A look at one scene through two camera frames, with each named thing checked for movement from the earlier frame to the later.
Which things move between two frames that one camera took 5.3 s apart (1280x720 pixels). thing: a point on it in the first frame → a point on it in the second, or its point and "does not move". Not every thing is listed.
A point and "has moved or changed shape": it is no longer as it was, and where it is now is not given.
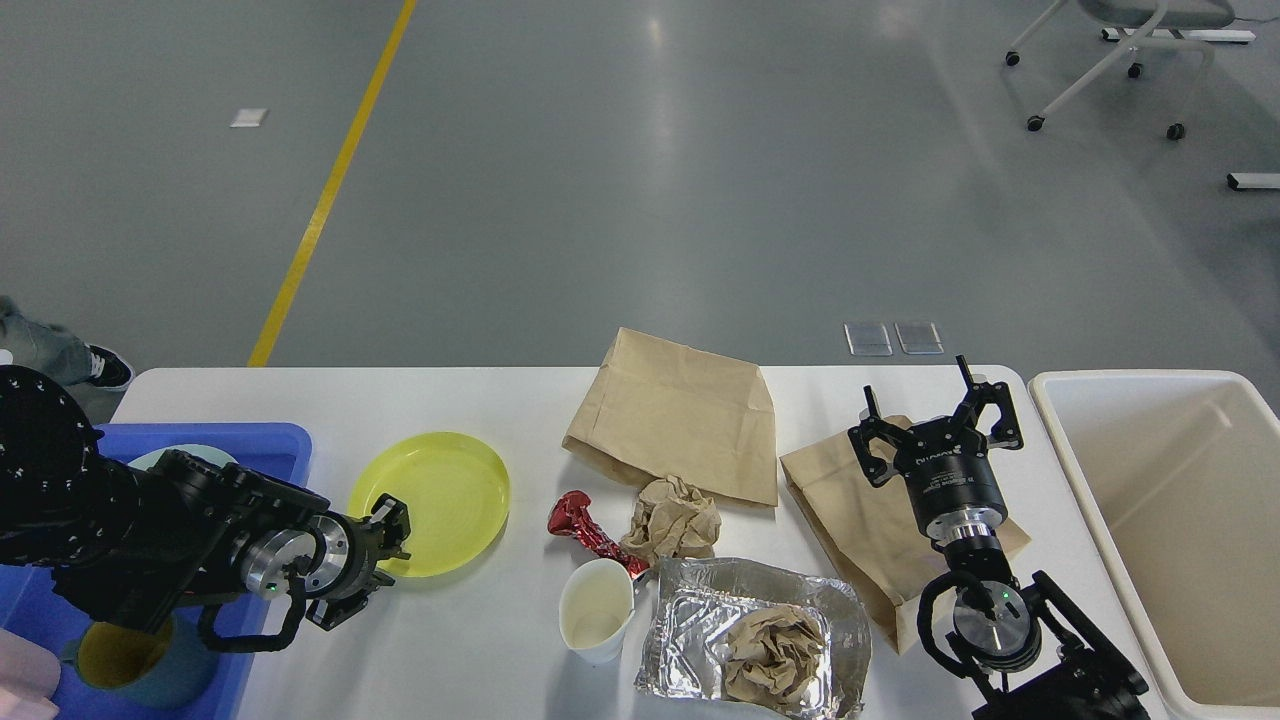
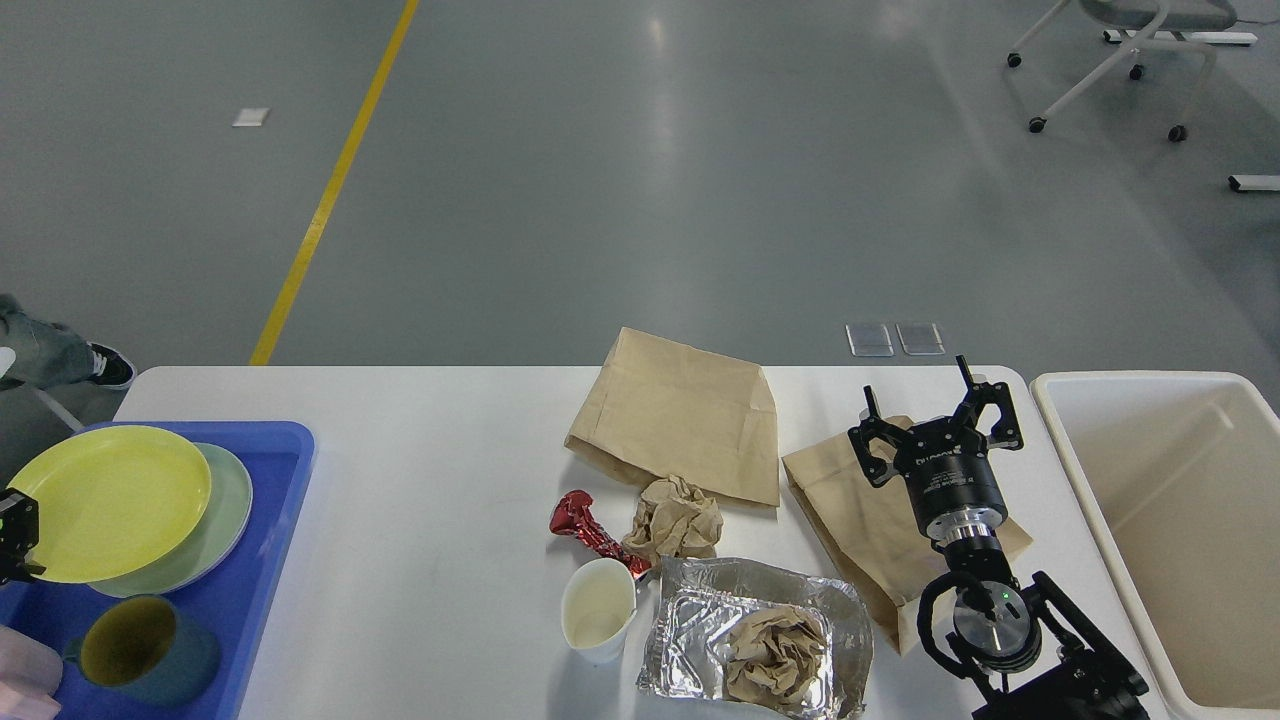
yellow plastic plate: [457, 494] has moved or changed shape
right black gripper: [950, 483] does not move
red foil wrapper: [569, 517] does not move
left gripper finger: [389, 519] → [19, 534]
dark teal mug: [170, 668] does not move
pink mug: [29, 676] does not move
